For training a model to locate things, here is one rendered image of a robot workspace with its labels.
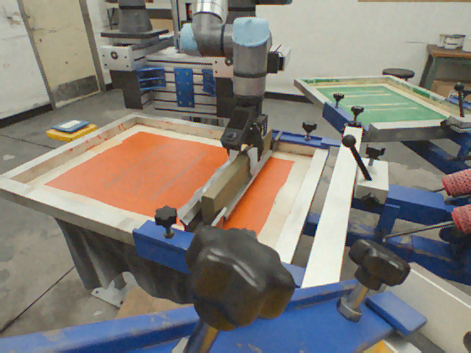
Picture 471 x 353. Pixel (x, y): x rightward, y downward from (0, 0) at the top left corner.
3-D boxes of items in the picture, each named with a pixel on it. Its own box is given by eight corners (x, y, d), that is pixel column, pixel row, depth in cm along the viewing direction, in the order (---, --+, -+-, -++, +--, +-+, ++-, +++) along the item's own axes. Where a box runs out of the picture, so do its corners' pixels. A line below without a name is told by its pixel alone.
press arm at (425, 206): (348, 208, 67) (353, 189, 64) (351, 193, 71) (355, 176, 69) (437, 229, 61) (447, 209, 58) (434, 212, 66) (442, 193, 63)
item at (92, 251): (84, 292, 102) (42, 191, 80) (92, 283, 105) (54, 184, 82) (201, 345, 86) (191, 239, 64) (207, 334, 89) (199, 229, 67)
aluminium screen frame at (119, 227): (-9, 194, 78) (-16, 182, 76) (136, 120, 123) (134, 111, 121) (280, 299, 51) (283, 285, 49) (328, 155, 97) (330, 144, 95)
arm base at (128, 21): (129, 28, 143) (126, 4, 138) (158, 28, 140) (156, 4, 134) (111, 31, 130) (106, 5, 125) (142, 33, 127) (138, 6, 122)
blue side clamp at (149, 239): (137, 255, 61) (130, 230, 58) (151, 239, 65) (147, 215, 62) (276, 308, 51) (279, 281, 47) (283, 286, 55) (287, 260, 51)
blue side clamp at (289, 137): (238, 147, 105) (239, 129, 101) (244, 141, 109) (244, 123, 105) (325, 163, 94) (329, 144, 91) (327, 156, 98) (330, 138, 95)
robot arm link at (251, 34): (272, 17, 63) (268, 19, 56) (268, 70, 69) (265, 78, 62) (236, 16, 65) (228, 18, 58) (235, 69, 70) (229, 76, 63)
